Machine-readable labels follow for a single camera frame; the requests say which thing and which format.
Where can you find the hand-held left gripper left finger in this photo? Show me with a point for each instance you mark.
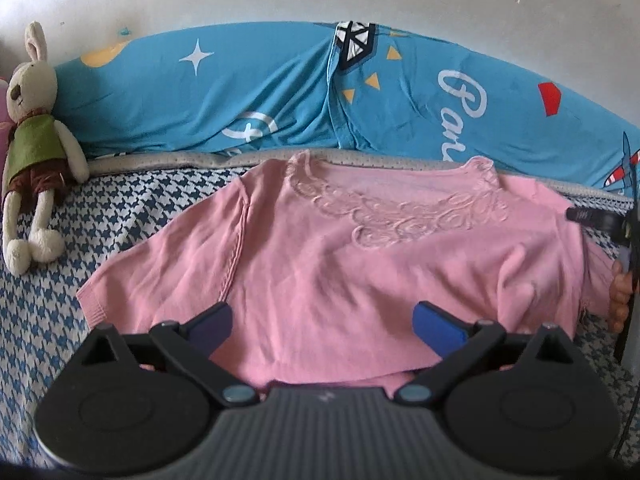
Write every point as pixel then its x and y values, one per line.
pixel 212 329

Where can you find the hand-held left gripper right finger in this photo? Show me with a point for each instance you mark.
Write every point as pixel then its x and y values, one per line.
pixel 437 329

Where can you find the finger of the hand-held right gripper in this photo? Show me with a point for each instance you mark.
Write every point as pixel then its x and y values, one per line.
pixel 590 217

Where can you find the pink knit top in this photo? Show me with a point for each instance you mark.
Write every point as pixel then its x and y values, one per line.
pixel 325 260

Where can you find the person's right hand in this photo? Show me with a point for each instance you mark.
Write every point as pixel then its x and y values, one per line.
pixel 619 300

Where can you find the houndstooth bed mat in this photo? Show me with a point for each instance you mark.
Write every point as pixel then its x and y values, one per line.
pixel 100 210

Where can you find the blue patterned pillow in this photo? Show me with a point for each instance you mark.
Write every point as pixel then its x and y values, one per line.
pixel 250 85

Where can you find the plush rabbit toy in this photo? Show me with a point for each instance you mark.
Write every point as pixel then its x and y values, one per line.
pixel 35 140

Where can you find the purple moon plush pillow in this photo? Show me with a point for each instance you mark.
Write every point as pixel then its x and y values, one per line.
pixel 2 110

